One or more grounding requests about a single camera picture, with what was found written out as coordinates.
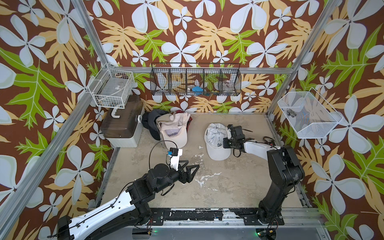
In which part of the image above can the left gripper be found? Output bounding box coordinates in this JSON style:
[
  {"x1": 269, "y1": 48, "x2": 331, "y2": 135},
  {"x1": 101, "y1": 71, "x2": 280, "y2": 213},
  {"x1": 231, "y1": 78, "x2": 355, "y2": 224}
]
[{"x1": 153, "y1": 158, "x2": 198, "y2": 193}]

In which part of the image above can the white box with brown lid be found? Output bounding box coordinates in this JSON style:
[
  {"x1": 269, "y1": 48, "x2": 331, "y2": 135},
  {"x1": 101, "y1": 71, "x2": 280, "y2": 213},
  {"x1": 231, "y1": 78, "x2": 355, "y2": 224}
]
[{"x1": 100, "y1": 95, "x2": 144, "y2": 148}]

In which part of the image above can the red baseball cap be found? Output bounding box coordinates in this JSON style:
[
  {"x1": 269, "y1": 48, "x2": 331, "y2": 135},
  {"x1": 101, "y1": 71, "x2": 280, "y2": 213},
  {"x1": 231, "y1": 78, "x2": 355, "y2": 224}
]
[{"x1": 175, "y1": 110, "x2": 193, "y2": 131}]

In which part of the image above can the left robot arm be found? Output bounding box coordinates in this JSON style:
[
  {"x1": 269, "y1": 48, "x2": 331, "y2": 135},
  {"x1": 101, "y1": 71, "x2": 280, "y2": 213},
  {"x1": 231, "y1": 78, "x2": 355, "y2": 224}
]
[{"x1": 53, "y1": 148, "x2": 200, "y2": 240}]

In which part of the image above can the black baseball cap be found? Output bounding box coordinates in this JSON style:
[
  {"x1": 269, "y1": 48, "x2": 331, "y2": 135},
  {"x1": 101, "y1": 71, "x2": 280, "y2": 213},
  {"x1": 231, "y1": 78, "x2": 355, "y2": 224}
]
[{"x1": 142, "y1": 112, "x2": 152, "y2": 130}]

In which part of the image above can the white wire wall basket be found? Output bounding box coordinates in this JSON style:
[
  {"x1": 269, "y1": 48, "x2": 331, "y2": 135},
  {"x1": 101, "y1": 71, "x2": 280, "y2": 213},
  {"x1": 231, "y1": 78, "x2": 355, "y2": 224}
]
[{"x1": 88, "y1": 65, "x2": 135, "y2": 109}]

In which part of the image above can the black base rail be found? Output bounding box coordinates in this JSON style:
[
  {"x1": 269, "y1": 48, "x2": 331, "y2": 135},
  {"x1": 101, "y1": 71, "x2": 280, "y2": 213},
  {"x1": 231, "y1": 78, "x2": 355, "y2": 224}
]
[{"x1": 149, "y1": 206, "x2": 262, "y2": 226}]

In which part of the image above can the white New York baseball cap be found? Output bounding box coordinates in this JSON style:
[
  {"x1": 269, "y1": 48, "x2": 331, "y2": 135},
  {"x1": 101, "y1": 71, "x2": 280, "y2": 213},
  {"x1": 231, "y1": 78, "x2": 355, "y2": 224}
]
[{"x1": 204, "y1": 123, "x2": 231, "y2": 161}]

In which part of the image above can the dark grey baseball cap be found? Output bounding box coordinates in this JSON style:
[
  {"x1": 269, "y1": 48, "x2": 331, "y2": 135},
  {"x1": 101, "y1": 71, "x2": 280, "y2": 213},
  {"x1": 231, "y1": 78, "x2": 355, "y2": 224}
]
[{"x1": 148, "y1": 109, "x2": 168, "y2": 141}]

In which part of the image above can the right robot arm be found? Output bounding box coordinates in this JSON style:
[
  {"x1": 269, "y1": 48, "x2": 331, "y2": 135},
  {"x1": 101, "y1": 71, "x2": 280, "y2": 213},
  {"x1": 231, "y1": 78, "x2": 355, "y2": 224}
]
[{"x1": 224, "y1": 125, "x2": 305, "y2": 225}]

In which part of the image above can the black wire wall basket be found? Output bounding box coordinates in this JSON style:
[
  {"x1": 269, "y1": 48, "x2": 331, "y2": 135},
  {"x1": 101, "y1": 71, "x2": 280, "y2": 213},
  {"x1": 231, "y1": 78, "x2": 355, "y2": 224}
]
[{"x1": 150, "y1": 63, "x2": 242, "y2": 96}]

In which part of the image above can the beige baseball cap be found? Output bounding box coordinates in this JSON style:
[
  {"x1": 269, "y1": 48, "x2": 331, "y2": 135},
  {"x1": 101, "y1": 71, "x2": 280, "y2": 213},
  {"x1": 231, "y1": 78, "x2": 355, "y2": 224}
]
[{"x1": 156, "y1": 113, "x2": 174, "y2": 123}]

